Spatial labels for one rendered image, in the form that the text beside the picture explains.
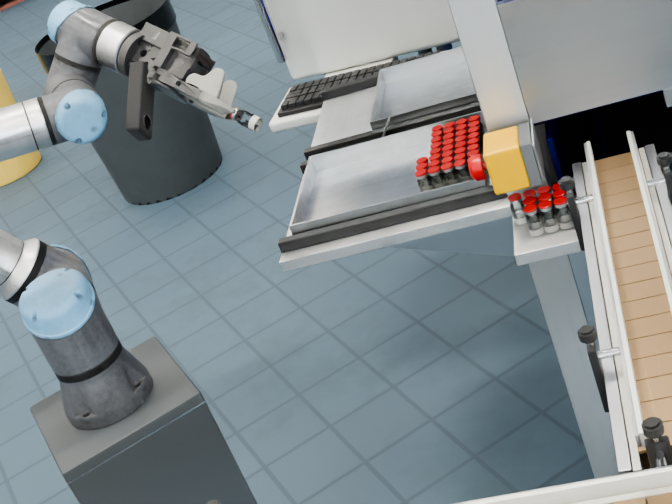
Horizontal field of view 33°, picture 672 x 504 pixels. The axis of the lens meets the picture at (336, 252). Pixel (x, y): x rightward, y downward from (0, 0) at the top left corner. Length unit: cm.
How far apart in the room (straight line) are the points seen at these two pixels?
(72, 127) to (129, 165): 288
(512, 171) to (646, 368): 45
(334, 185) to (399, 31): 77
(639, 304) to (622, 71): 42
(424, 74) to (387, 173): 42
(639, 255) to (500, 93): 35
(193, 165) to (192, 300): 92
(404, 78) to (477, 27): 77
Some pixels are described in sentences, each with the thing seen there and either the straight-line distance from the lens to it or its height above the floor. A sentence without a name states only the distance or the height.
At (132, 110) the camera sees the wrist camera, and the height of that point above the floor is 123.
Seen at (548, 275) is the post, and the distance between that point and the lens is 188.
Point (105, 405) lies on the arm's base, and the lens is 188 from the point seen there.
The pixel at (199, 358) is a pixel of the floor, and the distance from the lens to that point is 351.
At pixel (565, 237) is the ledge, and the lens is 171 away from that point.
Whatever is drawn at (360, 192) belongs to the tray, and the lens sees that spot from 203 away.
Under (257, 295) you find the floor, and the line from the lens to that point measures 369.
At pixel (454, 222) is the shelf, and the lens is 184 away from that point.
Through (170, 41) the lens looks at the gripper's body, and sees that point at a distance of 175.
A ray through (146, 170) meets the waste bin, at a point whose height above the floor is 15.
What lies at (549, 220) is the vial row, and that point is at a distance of 171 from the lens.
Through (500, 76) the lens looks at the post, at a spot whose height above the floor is 110.
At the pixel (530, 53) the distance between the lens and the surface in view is 170.
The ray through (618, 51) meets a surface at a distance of 171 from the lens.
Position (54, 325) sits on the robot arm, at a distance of 182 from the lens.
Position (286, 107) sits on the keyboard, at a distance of 269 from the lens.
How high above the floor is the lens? 176
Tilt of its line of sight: 28 degrees down
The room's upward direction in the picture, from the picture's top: 22 degrees counter-clockwise
